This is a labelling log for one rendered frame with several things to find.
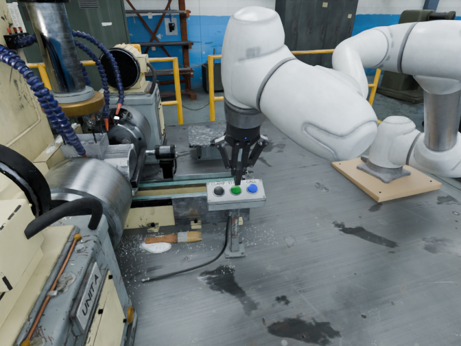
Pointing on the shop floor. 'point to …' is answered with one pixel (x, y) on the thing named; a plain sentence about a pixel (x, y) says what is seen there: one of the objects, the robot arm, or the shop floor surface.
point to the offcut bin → (213, 77)
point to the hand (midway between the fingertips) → (237, 174)
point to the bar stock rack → (169, 44)
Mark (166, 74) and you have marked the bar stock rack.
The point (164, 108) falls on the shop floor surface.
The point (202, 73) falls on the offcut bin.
